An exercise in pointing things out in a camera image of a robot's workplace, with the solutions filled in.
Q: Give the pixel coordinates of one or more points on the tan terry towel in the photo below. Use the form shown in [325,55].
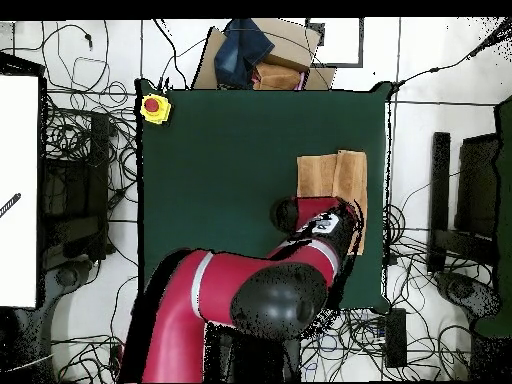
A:
[320,176]

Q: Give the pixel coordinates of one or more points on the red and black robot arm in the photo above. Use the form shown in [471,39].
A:
[224,280]

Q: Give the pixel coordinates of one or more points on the dark green table cloth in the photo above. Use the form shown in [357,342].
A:
[200,160]

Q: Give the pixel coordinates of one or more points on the folded tan towel in box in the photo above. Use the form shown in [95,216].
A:
[276,78]

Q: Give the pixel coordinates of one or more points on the yellow emergency stop button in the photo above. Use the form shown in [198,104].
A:
[154,108]

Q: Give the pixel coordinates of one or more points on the blue denim jeans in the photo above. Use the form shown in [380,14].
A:
[240,52]

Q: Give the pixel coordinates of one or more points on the brown cardboard box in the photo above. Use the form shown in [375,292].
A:
[292,44]

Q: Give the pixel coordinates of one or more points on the black equipment rack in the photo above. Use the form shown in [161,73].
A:
[76,192]

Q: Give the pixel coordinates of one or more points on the black upright bar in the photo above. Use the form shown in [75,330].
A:
[440,180]

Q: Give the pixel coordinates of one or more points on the black power strip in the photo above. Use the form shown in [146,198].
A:
[396,340]

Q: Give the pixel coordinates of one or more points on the black stand base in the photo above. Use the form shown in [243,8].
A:
[460,288]
[66,276]

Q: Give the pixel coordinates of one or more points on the black box unit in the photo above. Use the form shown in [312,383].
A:
[478,184]

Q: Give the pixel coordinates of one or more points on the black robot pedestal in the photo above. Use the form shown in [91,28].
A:
[256,360]

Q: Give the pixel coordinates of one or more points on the black rectangular frame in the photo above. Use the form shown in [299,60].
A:
[361,44]

